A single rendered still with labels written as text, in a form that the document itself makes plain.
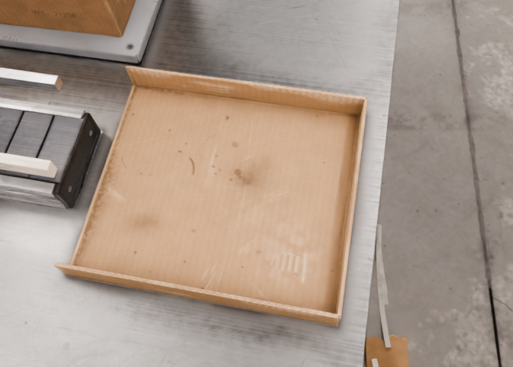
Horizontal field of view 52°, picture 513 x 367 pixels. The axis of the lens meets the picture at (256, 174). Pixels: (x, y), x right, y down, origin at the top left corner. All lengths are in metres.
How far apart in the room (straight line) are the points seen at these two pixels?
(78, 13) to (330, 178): 0.38
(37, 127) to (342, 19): 0.42
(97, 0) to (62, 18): 0.07
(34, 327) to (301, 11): 0.52
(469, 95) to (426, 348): 0.78
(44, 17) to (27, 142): 0.19
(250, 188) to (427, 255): 0.95
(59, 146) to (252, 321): 0.29
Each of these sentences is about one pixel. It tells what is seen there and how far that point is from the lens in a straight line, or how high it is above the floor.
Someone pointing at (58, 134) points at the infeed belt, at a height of 0.88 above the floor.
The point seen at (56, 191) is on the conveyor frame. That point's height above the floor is 0.88.
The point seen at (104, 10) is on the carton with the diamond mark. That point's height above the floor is 0.90.
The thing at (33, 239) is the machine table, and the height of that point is 0.83.
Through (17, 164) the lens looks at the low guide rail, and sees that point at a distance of 0.61.
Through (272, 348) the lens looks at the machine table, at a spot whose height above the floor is 0.83.
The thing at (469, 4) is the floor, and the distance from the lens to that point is 2.01.
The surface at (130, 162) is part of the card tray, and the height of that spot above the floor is 0.83.
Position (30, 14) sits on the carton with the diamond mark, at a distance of 0.78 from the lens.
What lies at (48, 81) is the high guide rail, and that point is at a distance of 0.59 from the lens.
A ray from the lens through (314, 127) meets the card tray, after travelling 0.65.
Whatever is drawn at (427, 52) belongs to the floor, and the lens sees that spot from 1.84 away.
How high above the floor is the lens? 1.39
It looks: 64 degrees down
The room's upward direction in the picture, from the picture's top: 7 degrees counter-clockwise
